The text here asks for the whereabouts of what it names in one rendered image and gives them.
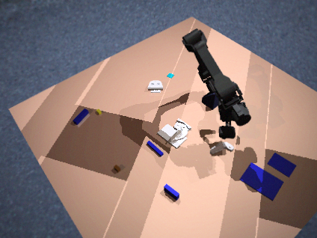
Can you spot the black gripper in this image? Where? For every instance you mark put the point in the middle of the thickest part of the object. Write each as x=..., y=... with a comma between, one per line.
x=226, y=131

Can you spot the small brown block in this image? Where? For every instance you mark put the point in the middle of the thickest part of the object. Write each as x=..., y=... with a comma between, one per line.
x=116, y=168

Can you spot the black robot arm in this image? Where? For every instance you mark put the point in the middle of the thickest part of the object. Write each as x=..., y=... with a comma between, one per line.
x=215, y=80

